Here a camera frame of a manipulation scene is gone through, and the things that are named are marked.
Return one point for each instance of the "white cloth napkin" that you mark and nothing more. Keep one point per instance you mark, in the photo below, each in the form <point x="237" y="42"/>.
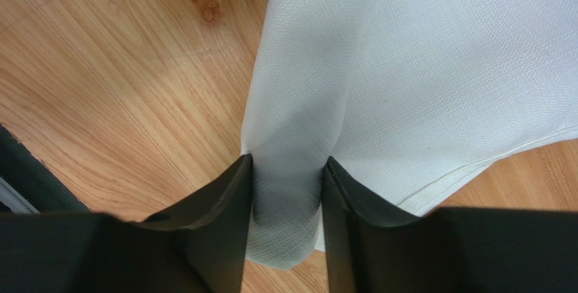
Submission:
<point x="414" y="98"/>

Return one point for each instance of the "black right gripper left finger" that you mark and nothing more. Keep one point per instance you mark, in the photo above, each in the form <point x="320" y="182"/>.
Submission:
<point x="196" y="245"/>

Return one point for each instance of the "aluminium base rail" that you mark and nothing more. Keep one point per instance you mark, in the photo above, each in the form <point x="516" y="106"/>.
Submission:
<point x="14" y="201"/>

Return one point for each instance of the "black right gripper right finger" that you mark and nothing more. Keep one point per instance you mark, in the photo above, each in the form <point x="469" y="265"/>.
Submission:
<point x="375" y="246"/>

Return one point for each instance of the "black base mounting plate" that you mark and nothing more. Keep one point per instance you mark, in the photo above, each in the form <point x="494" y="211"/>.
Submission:
<point x="29" y="181"/>

